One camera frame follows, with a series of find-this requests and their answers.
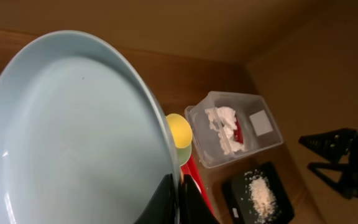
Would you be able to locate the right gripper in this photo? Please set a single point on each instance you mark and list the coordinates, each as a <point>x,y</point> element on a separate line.
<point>332,146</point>

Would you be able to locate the food scraps and rice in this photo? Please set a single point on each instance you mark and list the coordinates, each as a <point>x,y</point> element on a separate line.
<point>258,202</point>

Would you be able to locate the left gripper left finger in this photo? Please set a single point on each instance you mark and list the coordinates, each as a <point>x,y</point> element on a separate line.
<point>161,207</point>

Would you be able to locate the red serving tray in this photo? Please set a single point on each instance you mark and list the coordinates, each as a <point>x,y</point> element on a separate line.
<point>190,168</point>

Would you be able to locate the large light blue plate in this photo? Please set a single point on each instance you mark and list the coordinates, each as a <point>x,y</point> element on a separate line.
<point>82,138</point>

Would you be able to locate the white napkin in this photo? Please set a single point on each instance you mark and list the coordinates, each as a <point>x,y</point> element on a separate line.
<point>223,121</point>

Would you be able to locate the black waste tray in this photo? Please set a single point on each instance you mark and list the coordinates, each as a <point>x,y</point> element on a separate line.
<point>232,193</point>

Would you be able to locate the yellow plastic cup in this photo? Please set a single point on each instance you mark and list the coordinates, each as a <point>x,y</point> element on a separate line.
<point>180,130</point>

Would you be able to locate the clear plastic bin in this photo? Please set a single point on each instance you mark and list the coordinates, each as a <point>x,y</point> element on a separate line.
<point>259,128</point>

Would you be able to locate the red snack wrapper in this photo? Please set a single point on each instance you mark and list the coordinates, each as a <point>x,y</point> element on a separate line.
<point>238,135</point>

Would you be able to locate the green saucer bowl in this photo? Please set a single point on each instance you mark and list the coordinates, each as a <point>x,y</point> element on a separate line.
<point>184,154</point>

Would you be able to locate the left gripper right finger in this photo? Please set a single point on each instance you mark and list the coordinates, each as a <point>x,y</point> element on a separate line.
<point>193,208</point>

